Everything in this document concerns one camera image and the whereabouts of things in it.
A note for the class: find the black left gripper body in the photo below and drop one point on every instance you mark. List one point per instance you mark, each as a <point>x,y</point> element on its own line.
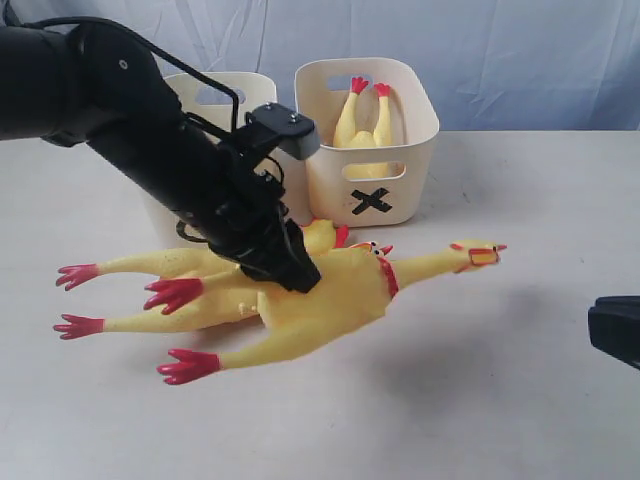
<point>243,199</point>

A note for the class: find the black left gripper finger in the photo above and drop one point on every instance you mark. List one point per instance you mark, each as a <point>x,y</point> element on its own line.
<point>279,255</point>

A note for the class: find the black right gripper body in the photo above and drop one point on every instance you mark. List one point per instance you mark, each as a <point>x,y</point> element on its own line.
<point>623,327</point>

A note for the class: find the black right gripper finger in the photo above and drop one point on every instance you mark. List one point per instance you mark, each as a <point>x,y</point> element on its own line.
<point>598,317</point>

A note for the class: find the whole yellow rubber chicken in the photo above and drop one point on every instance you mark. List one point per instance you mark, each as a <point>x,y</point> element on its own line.
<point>176,310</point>
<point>355,289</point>

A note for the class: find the headless yellow rubber chicken body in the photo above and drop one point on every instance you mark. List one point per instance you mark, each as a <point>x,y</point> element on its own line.
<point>347,136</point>

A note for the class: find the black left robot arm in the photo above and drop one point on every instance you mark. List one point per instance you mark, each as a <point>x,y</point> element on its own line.
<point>93,81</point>

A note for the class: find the detached yellow chicken head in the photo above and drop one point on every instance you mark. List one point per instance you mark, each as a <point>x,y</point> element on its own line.
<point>322,235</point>

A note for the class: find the cream bin marked X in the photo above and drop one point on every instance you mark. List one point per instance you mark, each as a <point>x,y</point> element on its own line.
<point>321,88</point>

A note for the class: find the blue backdrop cloth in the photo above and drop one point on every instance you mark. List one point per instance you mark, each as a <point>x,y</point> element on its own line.
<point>486,65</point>

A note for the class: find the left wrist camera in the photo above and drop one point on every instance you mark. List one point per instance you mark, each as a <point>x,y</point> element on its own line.
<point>289,130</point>

